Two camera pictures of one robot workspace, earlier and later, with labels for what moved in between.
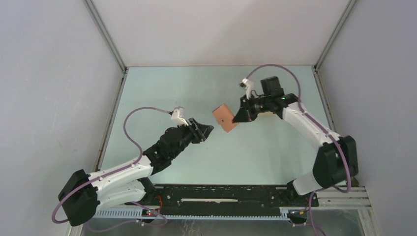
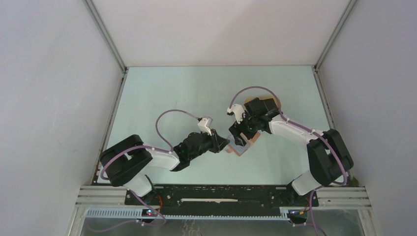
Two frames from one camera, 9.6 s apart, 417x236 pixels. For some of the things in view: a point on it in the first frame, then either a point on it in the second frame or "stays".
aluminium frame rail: [332, 198] stays
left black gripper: [202, 131] -> [219, 142]
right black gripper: [245, 113] -> [237, 129]
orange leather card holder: [224, 116] -> [239, 149]
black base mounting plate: [226, 200] stays
